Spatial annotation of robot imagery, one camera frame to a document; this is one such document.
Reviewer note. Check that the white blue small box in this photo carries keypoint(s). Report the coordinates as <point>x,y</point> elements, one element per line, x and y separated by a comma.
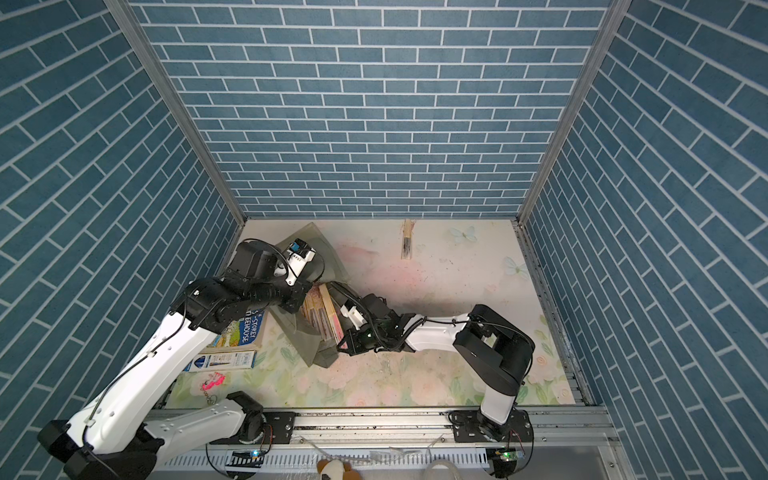
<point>220,362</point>

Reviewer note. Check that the pink folding fan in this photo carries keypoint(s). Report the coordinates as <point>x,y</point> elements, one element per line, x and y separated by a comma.
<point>335,312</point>

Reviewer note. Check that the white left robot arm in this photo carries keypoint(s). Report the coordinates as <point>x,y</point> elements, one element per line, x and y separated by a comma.
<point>112,438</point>

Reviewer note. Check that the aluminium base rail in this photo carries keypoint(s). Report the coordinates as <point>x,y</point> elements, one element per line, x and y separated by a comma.
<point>560,442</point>

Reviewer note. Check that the black patterned bamboo folding fan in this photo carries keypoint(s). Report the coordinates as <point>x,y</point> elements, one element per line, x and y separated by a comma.
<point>407,239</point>

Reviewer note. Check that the brown plush toy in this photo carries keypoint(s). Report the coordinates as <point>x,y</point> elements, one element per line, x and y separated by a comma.
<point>336,470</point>

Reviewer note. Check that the pink keychain toy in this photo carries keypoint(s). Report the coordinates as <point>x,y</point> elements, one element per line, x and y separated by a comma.
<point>213,380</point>

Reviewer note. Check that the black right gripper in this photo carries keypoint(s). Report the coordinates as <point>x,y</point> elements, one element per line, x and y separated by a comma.
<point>356,347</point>

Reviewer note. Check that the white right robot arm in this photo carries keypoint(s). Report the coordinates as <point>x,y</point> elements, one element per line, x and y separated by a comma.
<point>497,351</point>

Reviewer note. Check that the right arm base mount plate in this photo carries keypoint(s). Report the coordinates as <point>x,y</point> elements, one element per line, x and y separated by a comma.
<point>489,427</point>

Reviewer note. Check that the olive green canvas tote bag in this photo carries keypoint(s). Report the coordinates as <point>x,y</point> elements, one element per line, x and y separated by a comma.
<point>308,329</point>

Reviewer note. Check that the blue illustrated book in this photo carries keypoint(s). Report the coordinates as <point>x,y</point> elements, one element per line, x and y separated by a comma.
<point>241,335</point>

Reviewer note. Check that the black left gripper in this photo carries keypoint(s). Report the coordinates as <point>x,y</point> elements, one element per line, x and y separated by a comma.
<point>273,275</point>

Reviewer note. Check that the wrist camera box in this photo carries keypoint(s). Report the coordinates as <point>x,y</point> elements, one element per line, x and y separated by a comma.
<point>353,315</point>
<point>298,255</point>

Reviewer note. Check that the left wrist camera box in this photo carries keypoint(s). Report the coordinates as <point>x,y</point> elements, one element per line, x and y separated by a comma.
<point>298,255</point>

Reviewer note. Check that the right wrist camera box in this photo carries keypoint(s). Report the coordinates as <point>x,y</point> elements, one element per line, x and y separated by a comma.
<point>353,315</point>

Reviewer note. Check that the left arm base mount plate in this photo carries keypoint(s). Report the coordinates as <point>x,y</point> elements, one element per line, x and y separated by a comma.
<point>274,428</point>

